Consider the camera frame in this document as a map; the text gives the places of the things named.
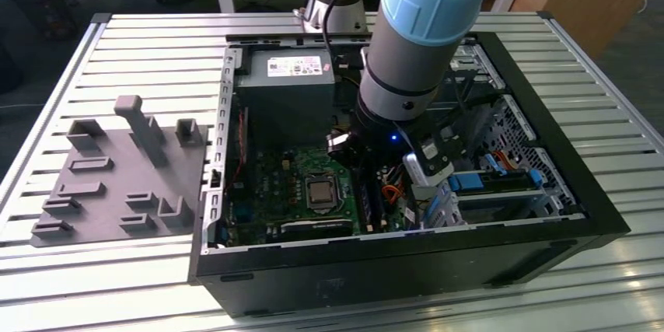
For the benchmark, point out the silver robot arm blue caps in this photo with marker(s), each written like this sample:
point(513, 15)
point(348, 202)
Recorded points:
point(414, 56)

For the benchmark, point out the black RAM slot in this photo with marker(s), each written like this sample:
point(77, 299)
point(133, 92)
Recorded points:
point(373, 200)

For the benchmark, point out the CPU socket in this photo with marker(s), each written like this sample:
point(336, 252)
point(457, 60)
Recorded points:
point(321, 177)

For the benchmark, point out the silver CPU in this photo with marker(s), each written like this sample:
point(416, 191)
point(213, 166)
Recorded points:
point(321, 192)

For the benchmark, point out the grey power supply unit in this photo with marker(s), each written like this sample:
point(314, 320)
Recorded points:
point(285, 95)

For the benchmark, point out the hard disk in blue carrier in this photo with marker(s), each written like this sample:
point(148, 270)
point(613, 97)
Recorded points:
point(466, 183)

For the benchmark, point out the graphics card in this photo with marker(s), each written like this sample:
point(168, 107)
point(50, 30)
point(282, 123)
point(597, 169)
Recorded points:
point(316, 227)

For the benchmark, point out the green motherboard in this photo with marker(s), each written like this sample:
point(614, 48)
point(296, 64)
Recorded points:
point(258, 192)

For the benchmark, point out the perforated metal drive cage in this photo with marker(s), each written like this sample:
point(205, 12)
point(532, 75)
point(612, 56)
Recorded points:
point(518, 133)

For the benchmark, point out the black PC case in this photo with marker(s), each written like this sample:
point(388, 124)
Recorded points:
point(414, 281)

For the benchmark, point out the grey parts rack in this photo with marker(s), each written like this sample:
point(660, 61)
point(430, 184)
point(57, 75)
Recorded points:
point(118, 192)

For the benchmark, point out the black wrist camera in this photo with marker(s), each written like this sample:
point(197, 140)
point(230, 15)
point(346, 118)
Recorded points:
point(433, 151)

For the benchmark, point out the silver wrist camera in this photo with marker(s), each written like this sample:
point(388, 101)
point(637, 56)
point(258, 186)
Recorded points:
point(420, 172)

